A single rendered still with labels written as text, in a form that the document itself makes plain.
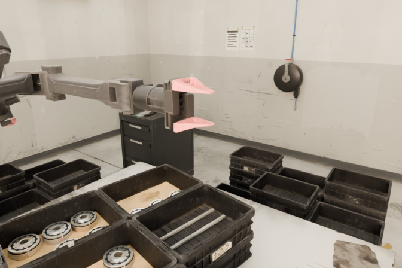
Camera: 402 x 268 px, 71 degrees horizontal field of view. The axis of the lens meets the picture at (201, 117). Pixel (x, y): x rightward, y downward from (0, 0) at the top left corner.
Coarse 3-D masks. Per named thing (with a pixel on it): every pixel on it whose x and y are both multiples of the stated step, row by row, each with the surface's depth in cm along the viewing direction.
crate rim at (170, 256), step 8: (120, 224) 104; (136, 224) 104; (104, 232) 100; (144, 232) 100; (88, 240) 96; (152, 240) 96; (72, 248) 93; (160, 248) 92; (48, 256) 89; (56, 256) 89; (168, 256) 89; (32, 264) 86; (40, 264) 86; (168, 264) 86
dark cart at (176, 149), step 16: (128, 128) 273; (144, 128) 256; (160, 128) 259; (192, 128) 299; (128, 144) 279; (144, 144) 261; (160, 144) 263; (176, 144) 282; (192, 144) 303; (128, 160) 281; (144, 160) 269; (160, 160) 266; (176, 160) 286; (192, 160) 308
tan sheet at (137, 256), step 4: (132, 248) 106; (136, 252) 104; (136, 256) 102; (140, 256) 102; (100, 260) 101; (136, 260) 101; (140, 260) 101; (144, 260) 101; (92, 264) 99; (96, 264) 99; (100, 264) 99; (136, 264) 99; (140, 264) 99; (144, 264) 99; (148, 264) 99
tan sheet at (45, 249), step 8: (96, 224) 120; (104, 224) 120; (72, 232) 115; (80, 232) 115; (40, 248) 106; (48, 248) 106; (8, 256) 102; (32, 256) 102; (40, 256) 102; (8, 264) 99; (16, 264) 99
